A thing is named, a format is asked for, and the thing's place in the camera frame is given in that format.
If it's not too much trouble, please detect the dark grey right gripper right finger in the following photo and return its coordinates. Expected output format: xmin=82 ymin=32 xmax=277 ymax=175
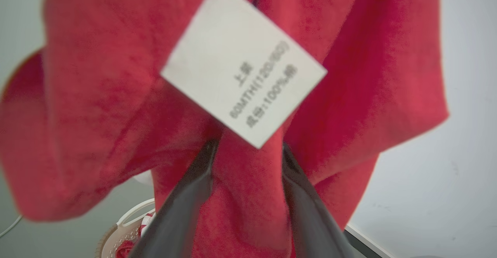
xmin=282 ymin=143 xmax=356 ymax=258

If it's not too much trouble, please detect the cream perforated laundry basket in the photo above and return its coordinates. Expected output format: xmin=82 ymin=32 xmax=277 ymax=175
xmin=95 ymin=198 xmax=156 ymax=258

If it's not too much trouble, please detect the black and white baseboard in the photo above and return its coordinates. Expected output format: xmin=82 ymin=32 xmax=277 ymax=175
xmin=343 ymin=224 xmax=393 ymax=258

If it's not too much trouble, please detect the red garment with white label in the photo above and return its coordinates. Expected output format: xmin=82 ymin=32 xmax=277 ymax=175
xmin=0 ymin=0 xmax=450 ymax=258

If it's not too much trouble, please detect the thin white cable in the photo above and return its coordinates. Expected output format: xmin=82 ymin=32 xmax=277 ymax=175
xmin=0 ymin=215 xmax=24 ymax=239

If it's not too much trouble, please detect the red white striped cloth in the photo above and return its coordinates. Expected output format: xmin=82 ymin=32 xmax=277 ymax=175
xmin=139 ymin=211 xmax=156 ymax=236

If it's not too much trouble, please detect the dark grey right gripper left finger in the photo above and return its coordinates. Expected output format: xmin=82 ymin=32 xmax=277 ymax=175
xmin=128 ymin=139 xmax=219 ymax=258

